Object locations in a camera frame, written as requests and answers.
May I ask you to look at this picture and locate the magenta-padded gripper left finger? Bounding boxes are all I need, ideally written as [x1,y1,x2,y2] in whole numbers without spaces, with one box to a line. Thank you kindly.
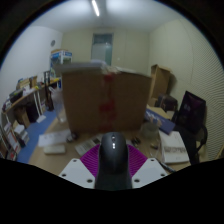
[58,143,101,190]

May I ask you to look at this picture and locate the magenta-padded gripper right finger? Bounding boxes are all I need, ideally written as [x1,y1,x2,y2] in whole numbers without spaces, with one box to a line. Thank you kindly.
[127,144,168,190]

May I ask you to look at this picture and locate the black computer mouse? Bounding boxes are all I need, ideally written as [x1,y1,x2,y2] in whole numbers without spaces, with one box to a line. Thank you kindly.
[94,131,134,191]

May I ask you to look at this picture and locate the black marker pen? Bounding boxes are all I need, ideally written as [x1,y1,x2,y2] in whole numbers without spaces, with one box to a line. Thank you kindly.
[159,159,176,174]

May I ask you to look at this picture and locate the small black clip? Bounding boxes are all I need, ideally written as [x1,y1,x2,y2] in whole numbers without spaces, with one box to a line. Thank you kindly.
[130,136,141,146]

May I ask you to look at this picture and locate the small clear plastic container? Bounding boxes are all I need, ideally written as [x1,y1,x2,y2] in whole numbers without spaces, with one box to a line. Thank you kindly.
[141,122,161,141]

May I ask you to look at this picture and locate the white paper sheet with writing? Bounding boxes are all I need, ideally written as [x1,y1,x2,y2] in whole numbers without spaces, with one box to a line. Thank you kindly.
[37,129,72,148]

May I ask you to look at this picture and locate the blue flat book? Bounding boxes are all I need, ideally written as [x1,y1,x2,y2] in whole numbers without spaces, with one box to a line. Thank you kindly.
[144,108,176,135]

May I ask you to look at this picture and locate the clear plastic jar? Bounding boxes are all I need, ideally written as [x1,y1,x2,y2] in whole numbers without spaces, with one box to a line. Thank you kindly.
[49,87,68,124]

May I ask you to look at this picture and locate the shelf unit with books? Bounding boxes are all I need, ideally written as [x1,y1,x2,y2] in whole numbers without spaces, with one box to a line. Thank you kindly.
[0,119,31,161]

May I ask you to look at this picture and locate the dark bag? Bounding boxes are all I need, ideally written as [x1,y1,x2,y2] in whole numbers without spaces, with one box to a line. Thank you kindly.
[156,94,179,113]

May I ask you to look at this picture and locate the black monitor screen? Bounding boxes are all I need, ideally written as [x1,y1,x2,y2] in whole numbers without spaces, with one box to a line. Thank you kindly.
[175,90,207,134]

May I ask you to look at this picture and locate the large brown cardboard box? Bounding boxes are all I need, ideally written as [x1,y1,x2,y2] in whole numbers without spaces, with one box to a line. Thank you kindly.
[61,64,153,134]

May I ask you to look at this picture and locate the tall open cardboard box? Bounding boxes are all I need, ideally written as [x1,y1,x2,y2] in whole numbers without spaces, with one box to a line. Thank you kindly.
[149,64,173,108]

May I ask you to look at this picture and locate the stack of flat books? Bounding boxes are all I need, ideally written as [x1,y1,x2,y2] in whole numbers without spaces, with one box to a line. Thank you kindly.
[54,59,118,75]

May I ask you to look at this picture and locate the blue glass display cabinet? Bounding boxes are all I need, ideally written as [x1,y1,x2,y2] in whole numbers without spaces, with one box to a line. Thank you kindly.
[49,49,73,73]

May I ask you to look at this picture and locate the frosted glass door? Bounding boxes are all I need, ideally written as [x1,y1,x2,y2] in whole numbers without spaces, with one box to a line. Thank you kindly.
[90,32,114,66]

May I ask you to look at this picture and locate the ceiling tube light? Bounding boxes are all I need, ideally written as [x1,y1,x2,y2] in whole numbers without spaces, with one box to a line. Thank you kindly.
[91,0,101,18]

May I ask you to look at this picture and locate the cluttered wooden wall desk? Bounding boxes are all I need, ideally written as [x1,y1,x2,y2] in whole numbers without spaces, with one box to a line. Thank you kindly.
[1,76,63,114]

